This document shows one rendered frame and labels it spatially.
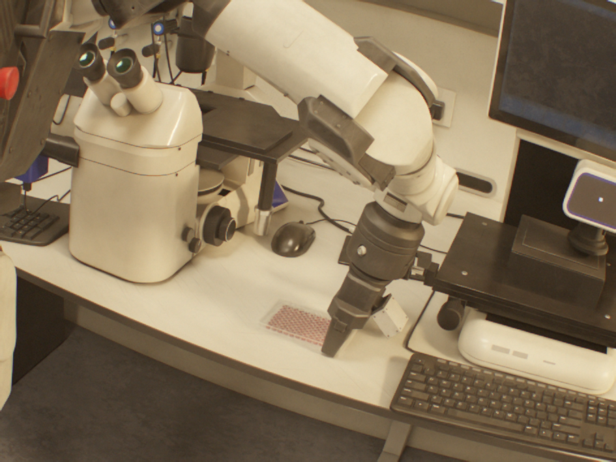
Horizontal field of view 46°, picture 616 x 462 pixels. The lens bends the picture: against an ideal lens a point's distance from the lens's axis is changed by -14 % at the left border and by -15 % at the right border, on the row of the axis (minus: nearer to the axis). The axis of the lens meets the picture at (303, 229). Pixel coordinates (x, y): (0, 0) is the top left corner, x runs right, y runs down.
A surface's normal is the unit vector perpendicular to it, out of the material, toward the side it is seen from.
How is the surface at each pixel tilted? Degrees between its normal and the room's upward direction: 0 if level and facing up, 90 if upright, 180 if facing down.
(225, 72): 105
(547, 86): 93
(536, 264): 90
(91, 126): 50
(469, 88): 90
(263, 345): 0
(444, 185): 73
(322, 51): 61
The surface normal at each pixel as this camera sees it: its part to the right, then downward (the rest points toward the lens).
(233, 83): -0.37, 0.57
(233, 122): 0.15, -0.89
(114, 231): -0.35, 0.37
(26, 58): -0.08, 0.19
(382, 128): 0.29, 0.19
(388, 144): 0.44, 0.31
